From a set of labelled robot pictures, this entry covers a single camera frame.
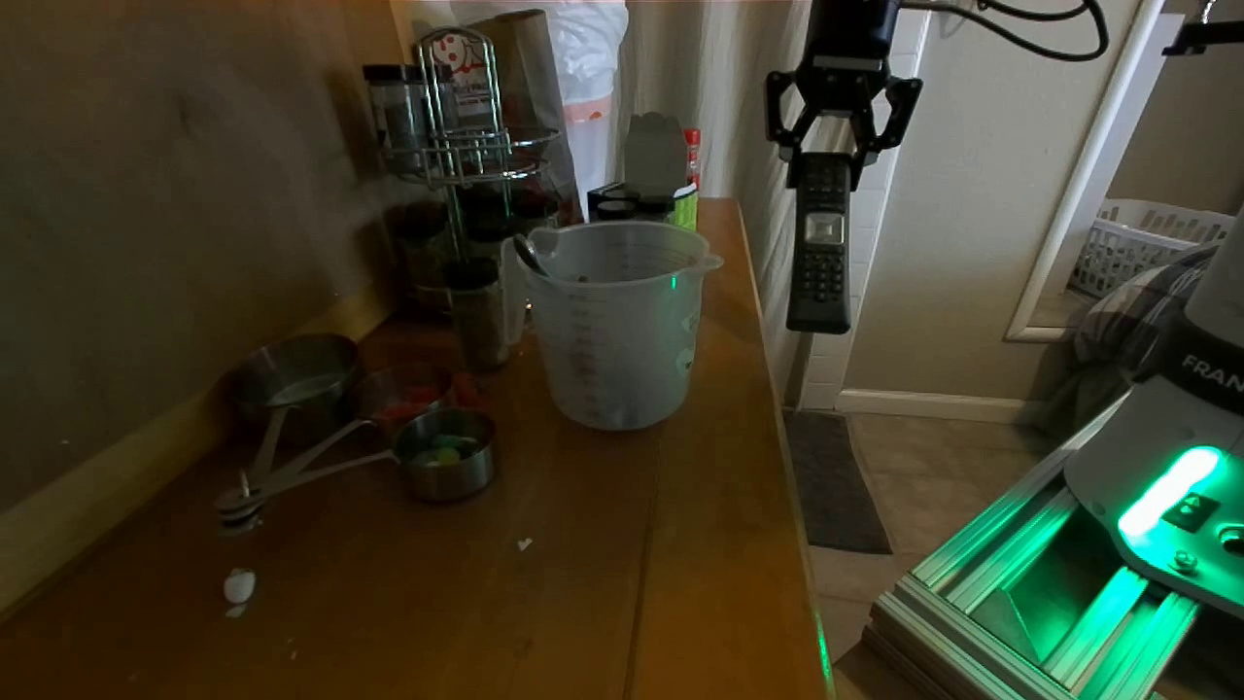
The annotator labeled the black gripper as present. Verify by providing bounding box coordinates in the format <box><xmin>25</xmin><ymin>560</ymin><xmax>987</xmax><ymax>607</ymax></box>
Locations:
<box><xmin>767</xmin><ymin>0</ymin><xmax>921</xmax><ymax>164</ymax></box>

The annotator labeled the black remote control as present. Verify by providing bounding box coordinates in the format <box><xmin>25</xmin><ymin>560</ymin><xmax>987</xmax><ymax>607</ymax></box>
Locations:
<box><xmin>789</xmin><ymin>153</ymin><xmax>852</xmax><ymax>335</ymax></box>

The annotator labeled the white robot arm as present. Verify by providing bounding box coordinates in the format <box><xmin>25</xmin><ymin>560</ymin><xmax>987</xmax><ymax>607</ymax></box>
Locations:
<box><xmin>767</xmin><ymin>0</ymin><xmax>1244</xmax><ymax>616</ymax></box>

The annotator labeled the small metal measuring cup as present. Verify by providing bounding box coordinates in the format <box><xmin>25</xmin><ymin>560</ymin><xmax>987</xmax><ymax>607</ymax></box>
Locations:
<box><xmin>212</xmin><ymin>410</ymin><xmax>496</xmax><ymax>534</ymax></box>

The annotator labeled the red capped spice jar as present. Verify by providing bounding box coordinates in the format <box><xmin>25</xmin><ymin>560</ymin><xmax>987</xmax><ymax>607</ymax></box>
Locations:
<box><xmin>677</xmin><ymin>127</ymin><xmax>701</xmax><ymax>199</ymax></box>

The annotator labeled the green and black box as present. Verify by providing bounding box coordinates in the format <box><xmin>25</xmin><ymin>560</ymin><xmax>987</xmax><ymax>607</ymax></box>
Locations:
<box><xmin>587</xmin><ymin>183</ymin><xmax>701</xmax><ymax>231</ymax></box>

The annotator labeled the white laundry basket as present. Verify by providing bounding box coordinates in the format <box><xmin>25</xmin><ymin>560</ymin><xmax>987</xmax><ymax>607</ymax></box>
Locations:
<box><xmin>1070</xmin><ymin>199</ymin><xmax>1232</xmax><ymax>300</ymax></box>

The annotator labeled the small metal shaker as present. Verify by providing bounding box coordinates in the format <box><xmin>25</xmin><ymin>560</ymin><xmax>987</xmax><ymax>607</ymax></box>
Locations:
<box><xmin>441</xmin><ymin>256</ymin><xmax>510</xmax><ymax>374</ymax></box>

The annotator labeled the dark floor mat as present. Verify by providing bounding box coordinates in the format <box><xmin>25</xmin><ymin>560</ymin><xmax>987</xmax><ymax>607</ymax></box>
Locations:
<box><xmin>786</xmin><ymin>414</ymin><xmax>891</xmax><ymax>554</ymax></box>

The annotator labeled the wooden dresser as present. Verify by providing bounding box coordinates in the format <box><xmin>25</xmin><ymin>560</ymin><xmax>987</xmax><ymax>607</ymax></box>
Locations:
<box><xmin>0</xmin><ymin>199</ymin><xmax>832</xmax><ymax>700</ymax></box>

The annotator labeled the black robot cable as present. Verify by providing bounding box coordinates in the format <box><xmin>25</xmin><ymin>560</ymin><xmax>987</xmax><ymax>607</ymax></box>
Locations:
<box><xmin>896</xmin><ymin>0</ymin><xmax>1111</xmax><ymax>68</ymax></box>

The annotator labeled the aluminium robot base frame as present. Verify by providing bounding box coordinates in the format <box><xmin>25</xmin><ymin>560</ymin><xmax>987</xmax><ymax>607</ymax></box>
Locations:
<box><xmin>872</xmin><ymin>388</ymin><xmax>1244</xmax><ymax>700</ymax></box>

